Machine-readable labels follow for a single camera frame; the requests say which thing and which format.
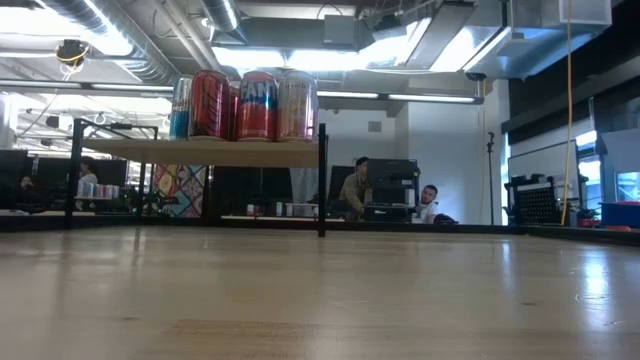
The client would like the pink and white soda can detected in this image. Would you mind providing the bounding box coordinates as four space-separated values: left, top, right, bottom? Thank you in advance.
276 69 320 144

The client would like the red blue Fanta can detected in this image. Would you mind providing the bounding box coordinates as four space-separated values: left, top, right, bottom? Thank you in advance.
236 70 279 143

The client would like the dark red soda can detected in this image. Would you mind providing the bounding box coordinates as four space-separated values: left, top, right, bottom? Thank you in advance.
228 84 242 142

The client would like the white topped soda can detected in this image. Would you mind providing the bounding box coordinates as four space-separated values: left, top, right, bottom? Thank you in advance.
168 75 194 141

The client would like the person in tan jacket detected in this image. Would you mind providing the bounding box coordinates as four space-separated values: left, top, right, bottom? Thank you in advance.
338 156 374 221

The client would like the black equipment cabinet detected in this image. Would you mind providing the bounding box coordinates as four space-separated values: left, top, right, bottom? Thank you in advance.
363 158 421 224

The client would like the person in white shirt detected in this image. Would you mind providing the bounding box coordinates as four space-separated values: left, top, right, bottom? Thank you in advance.
414 184 441 225

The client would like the long ceiling light strip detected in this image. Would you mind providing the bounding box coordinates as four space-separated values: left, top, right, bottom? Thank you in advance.
317 91 476 104

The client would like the colourful patchwork poster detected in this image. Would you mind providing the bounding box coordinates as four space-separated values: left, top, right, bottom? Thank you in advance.
152 164 207 219

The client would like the grey ceiling junction box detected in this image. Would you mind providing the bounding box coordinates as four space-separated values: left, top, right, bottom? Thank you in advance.
323 14 359 47

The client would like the thin black stand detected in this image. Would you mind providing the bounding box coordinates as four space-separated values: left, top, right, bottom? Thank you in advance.
486 131 497 226

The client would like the black perforated rack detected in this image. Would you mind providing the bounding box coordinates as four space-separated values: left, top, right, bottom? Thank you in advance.
503 173 564 227

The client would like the standing person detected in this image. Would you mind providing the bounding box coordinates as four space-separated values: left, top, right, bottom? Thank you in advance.
75 155 100 211

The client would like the seated person at desk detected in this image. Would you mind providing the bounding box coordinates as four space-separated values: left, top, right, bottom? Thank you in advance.
17 174 41 204

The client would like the blue storage bin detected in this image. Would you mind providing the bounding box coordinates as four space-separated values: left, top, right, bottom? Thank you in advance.
599 201 640 230

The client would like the white hanging ceiling box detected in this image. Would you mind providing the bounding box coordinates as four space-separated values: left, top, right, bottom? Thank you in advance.
558 0 613 27

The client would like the wooden shelf black frame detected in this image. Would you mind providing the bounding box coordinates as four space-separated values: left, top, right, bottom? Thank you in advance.
64 118 330 239

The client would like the silver ceiling duct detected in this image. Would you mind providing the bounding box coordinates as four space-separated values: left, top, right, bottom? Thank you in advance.
201 0 242 32

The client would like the large silver spiral duct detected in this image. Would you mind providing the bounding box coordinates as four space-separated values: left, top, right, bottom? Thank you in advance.
42 0 181 86

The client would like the yellow hanging cable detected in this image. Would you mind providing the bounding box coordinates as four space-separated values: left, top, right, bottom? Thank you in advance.
559 0 575 226

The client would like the black yellow ceiling cord reel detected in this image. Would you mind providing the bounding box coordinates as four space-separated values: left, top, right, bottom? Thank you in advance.
55 38 90 68

